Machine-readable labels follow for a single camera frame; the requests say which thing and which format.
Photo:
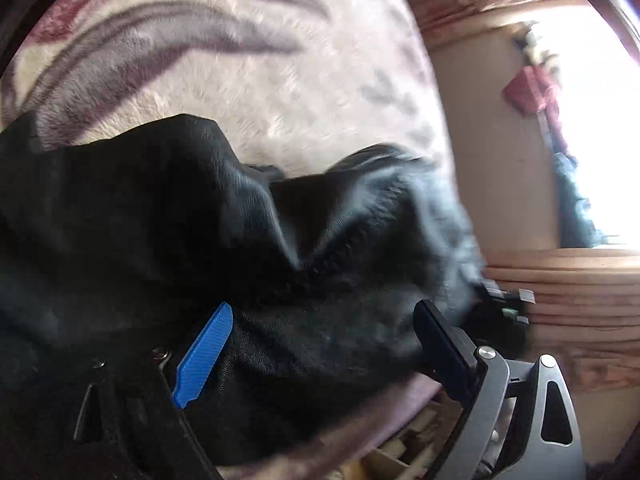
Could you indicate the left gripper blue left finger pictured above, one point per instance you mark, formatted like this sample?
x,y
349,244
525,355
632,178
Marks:
x,y
194,368

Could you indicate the floral plush bed blanket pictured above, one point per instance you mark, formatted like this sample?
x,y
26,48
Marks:
x,y
294,85

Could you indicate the black leather jacket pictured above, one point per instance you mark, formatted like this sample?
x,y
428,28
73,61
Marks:
x,y
115,254

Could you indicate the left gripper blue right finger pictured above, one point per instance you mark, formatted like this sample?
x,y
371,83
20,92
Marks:
x,y
448,355

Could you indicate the red hanging cloth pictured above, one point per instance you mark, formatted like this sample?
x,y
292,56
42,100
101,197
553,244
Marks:
x,y
533,91

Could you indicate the teal hanging garment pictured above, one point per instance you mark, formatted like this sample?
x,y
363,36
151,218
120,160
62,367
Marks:
x,y
577,230

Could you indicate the wooden storage shelf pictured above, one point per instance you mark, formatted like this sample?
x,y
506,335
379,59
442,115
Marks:
x,y
412,450

